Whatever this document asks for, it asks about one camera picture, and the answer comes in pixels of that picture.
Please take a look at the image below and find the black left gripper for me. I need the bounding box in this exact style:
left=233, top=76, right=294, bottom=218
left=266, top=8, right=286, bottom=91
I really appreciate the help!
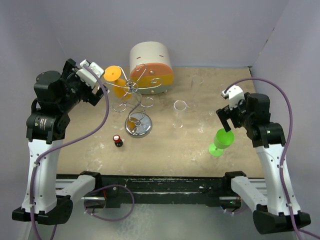
left=58, top=59, right=106, bottom=113

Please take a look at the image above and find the orange plastic wine glass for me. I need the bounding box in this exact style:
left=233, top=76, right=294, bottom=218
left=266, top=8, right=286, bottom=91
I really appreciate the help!
left=103, top=65, right=132, bottom=100

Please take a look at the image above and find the green plastic wine glass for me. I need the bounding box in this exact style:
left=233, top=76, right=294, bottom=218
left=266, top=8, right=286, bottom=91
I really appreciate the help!
left=208, top=128, right=235, bottom=157

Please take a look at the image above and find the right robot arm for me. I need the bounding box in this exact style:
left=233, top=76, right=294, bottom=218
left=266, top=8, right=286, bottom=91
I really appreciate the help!
left=216, top=90, right=311, bottom=235

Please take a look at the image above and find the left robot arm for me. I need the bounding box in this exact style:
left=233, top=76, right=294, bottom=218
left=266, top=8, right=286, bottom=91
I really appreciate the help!
left=11, top=59, right=108, bottom=226

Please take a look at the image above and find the chrome wine glass rack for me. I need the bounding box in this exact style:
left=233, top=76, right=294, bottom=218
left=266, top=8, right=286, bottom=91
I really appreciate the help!
left=112, top=63, right=163, bottom=139

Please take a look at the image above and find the clear flute glass front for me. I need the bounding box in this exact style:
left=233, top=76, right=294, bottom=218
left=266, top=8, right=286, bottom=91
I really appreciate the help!
left=172, top=100, right=188, bottom=129

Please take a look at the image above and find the clear flute glass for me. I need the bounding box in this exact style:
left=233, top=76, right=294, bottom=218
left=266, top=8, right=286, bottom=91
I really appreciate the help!
left=188, top=75, right=204, bottom=109
left=172, top=100, right=188, bottom=129

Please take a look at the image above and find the clear flute glass back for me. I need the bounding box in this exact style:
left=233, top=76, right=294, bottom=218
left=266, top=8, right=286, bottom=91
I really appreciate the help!
left=188, top=75, right=204, bottom=109

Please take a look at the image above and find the white round drawer cabinet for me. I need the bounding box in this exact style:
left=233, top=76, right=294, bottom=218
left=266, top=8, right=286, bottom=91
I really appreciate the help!
left=129, top=41, right=174, bottom=95

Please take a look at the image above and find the small red-capped bottle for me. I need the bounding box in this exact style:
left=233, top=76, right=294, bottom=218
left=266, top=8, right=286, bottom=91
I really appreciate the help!
left=112, top=134, right=123, bottom=148

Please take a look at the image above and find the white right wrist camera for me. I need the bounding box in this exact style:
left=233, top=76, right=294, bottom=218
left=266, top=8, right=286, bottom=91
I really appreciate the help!
left=221, top=85, right=245, bottom=110

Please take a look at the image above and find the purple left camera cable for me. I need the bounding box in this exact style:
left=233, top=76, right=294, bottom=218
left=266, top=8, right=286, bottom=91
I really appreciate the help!
left=29, top=65, right=111, bottom=240

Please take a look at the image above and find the purple camera cable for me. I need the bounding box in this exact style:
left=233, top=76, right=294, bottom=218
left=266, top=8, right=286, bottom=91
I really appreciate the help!
left=223, top=77, right=320, bottom=240
left=29, top=65, right=111, bottom=240

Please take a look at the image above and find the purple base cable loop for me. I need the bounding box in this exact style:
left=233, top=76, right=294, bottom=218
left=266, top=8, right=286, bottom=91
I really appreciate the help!
left=83, top=184, right=135, bottom=222

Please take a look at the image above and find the black mounting rail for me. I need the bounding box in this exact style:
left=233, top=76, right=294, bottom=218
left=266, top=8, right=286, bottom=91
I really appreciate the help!
left=56, top=174, right=242, bottom=209

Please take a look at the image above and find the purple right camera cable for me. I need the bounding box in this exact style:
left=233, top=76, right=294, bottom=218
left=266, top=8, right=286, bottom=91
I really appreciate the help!
left=223, top=77, right=320, bottom=240

